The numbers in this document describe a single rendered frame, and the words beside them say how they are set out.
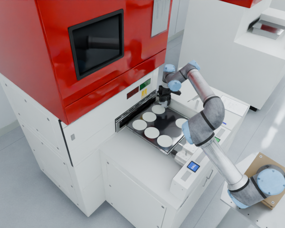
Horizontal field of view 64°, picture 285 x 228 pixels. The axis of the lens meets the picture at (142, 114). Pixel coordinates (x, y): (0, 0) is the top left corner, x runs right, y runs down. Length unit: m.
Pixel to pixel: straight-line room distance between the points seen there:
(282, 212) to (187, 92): 0.98
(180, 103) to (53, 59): 1.03
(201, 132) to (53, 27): 0.78
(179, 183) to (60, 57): 0.84
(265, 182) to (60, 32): 1.11
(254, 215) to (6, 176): 2.19
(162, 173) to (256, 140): 1.82
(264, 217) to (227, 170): 0.39
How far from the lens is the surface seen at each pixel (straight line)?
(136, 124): 1.58
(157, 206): 1.48
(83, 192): 1.79
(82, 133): 1.35
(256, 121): 3.32
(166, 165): 1.48
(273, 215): 1.53
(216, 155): 1.20
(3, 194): 2.57
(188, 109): 1.68
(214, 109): 1.14
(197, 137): 1.15
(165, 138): 1.51
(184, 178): 1.29
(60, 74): 0.99
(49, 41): 0.92
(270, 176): 1.27
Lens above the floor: 2.04
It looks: 43 degrees down
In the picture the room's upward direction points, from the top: 4 degrees clockwise
